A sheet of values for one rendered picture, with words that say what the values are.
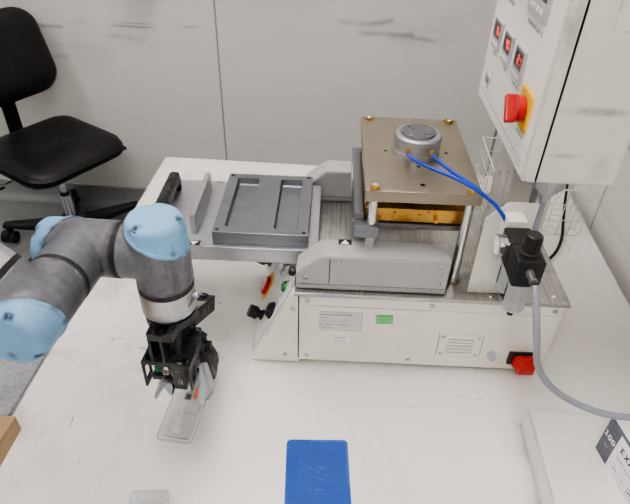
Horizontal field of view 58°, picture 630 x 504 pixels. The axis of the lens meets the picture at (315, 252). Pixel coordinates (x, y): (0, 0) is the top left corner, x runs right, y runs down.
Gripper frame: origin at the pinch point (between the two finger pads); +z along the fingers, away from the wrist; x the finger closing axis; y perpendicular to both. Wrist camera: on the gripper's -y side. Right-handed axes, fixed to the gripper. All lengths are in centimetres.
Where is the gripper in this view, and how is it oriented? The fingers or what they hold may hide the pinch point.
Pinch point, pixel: (190, 387)
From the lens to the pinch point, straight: 97.6
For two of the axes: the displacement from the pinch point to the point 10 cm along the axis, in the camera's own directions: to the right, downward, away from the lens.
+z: -0.3, 7.9, 6.1
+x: 9.9, 0.9, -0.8
